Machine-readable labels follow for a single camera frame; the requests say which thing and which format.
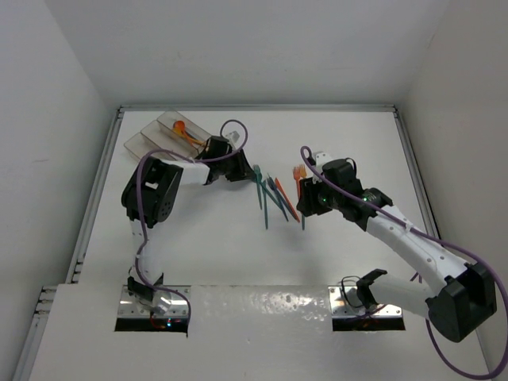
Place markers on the orange plastic fork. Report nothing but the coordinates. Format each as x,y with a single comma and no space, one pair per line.
298,188

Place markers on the clear spoon container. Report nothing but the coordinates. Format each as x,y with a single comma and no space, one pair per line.
168,118

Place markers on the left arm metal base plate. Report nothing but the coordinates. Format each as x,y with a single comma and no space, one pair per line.
164,304

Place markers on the clear outer container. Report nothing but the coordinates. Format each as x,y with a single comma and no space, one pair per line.
138,146

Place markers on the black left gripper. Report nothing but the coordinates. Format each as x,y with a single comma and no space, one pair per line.
243,171

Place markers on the clear middle container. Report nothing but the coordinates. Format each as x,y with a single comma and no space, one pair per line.
163,137

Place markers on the yellow plastic spoon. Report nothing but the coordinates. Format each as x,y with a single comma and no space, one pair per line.
181,131

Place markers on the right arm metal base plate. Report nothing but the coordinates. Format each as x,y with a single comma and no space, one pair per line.
343,304

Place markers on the yellow plastic fork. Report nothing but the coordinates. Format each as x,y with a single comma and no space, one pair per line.
300,172

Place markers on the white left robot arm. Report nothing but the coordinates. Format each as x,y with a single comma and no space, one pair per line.
149,197

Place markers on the orange plastic knife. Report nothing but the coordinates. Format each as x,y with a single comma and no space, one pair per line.
291,208

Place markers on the orange plastic spoon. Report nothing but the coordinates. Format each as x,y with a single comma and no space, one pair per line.
178,122

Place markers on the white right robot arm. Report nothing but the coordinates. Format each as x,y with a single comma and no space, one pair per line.
456,296

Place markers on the teal plastic fork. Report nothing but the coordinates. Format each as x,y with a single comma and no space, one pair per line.
257,179

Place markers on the teal plastic spoon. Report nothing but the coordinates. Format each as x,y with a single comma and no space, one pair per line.
269,194

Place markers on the dark blue plastic fork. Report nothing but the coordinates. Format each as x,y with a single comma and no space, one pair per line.
276,198

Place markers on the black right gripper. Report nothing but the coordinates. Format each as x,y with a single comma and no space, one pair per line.
307,204

